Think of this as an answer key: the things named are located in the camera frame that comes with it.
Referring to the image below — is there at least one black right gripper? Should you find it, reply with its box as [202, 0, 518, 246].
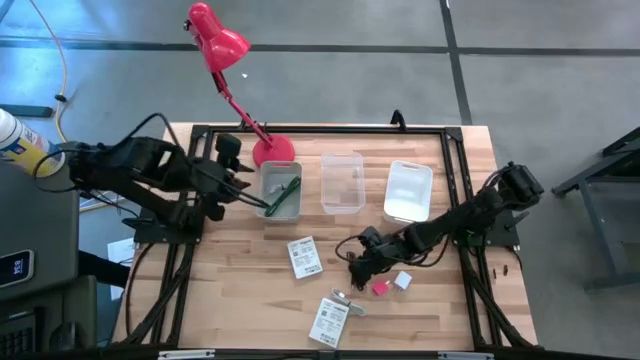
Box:
[348, 225, 407, 285]

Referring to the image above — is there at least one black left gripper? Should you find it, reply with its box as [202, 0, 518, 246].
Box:
[199, 133, 272, 222]

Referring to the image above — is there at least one green pen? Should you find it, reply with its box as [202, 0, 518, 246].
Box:
[263, 175, 303, 218]

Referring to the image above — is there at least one white labelled cardboard box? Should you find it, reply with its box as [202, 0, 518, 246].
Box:
[286, 235, 324, 280]

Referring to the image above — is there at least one white card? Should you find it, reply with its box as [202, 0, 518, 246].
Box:
[307, 297, 351, 350]

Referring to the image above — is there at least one grey plastic bin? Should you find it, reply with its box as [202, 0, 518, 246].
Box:
[256, 160, 304, 224]

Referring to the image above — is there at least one clear plastic bin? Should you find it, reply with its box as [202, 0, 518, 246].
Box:
[320, 151, 367, 216]

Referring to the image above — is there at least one white plastic bin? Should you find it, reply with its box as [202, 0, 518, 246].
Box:
[383, 159, 434, 225]

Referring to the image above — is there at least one white charger cube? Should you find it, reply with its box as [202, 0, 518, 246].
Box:
[393, 270, 414, 292]

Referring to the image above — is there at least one red desk lamp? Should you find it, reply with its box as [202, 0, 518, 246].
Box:
[183, 2, 297, 169]

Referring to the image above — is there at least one white paper sheet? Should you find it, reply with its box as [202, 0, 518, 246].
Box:
[107, 238, 136, 264]

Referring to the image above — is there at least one grey cart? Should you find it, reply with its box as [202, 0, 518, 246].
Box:
[0, 141, 99, 306]

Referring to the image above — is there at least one yellow wipes canister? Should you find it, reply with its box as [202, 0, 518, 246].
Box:
[0, 107, 67, 179]

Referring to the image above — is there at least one black computer case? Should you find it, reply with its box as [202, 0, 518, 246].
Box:
[0, 277, 99, 360]

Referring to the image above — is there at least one black smartphone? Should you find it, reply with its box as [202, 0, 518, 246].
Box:
[0, 248, 36, 290]

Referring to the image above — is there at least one dark metal table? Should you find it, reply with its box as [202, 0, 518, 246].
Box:
[552, 127, 640, 294]

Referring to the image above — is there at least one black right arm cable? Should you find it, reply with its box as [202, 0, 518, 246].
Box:
[333, 233, 364, 265]

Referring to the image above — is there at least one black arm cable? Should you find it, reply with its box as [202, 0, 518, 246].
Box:
[32, 112, 182, 196]
[333, 233, 364, 265]

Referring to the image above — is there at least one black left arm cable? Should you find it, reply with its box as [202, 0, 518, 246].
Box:
[32, 112, 182, 196]

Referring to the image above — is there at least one black metal table frame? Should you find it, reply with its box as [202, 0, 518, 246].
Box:
[112, 123, 539, 360]

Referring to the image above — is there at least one silver metal bracket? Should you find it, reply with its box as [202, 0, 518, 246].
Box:
[438, 351, 496, 360]
[157, 349, 217, 360]

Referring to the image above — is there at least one yellow cable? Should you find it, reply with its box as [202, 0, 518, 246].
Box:
[29, 0, 69, 144]

